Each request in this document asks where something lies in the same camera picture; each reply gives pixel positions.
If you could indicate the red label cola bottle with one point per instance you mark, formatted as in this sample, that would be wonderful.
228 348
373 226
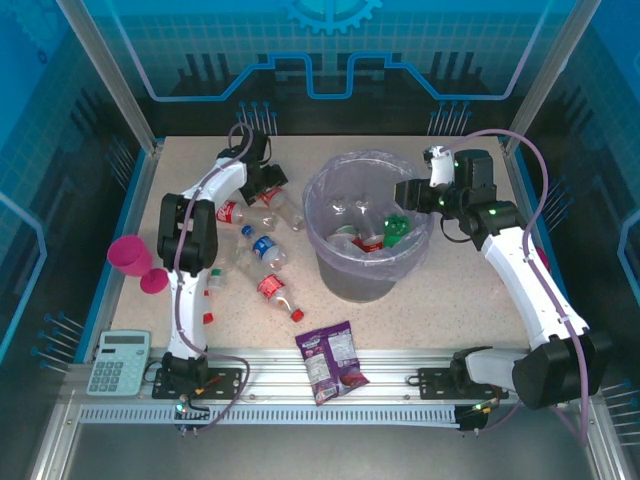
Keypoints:
227 212
290 215

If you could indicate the clear crushed plastic bottle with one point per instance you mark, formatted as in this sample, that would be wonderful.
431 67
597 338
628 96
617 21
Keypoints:
237 262
365 215

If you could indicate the blue label cola bottle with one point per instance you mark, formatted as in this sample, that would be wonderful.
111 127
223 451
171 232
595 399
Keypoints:
264 247

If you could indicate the bottle with white green cap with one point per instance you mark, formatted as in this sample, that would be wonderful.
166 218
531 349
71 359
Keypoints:
216 281

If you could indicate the cola bottle with red cap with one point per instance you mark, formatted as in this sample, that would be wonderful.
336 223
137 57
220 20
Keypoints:
272 289

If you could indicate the clear bottle with red cap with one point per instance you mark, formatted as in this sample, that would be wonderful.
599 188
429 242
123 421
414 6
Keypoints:
208 317

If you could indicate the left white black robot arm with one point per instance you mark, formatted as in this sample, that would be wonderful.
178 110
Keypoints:
187 310

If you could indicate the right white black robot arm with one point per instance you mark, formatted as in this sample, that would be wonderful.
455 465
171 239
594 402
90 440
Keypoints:
530 290

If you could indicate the grey mesh waste bin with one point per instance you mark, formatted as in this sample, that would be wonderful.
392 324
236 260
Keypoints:
357 285

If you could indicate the small red label bottle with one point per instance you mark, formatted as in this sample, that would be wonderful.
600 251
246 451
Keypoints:
367 245

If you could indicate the green label plastic bottle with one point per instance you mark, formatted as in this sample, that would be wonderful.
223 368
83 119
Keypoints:
344 234

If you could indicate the pink plastic goblet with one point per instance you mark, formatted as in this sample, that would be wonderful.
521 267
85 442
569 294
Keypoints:
129 255

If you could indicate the aluminium front beam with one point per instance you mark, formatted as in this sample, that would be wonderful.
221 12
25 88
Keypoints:
280 365

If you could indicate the purple snack bag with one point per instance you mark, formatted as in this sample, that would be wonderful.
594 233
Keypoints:
330 365

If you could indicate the light blue calculator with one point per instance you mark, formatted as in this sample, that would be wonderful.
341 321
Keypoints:
120 365

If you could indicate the aluminium frame post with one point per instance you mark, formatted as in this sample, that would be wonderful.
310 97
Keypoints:
109 75
552 75

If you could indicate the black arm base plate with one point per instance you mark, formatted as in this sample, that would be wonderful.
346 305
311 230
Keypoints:
435 382
225 382

